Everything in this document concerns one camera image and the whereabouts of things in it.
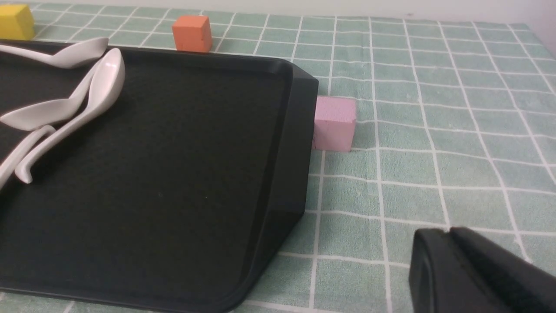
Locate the white spoon middle left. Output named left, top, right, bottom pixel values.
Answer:
left=0, top=60, right=101, bottom=131

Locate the orange foam cube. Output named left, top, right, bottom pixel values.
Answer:
left=172, top=15, right=212, bottom=53

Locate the white spoon at tray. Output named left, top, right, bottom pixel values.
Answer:
left=0, top=125, right=55, bottom=190
left=0, top=37, right=109, bottom=69

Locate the white spoon at tray bottom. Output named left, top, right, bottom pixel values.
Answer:
left=0, top=125, right=55, bottom=190

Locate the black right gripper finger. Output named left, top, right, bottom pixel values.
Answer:
left=409, top=226, right=556, bottom=313

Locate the white spoon middle right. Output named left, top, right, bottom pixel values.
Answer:
left=14, top=48, right=126, bottom=183

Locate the yellow foam cube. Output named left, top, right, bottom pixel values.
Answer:
left=0, top=4, right=35, bottom=41

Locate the white spoon at tray top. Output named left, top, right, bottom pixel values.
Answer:
left=0, top=37, right=109, bottom=69

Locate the black plastic tray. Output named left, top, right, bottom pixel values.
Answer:
left=0, top=47, right=319, bottom=313

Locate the green checkered tablecloth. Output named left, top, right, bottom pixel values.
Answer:
left=0, top=2, right=556, bottom=313

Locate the pink foam cube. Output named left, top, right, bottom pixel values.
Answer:
left=312, top=96, right=356, bottom=153

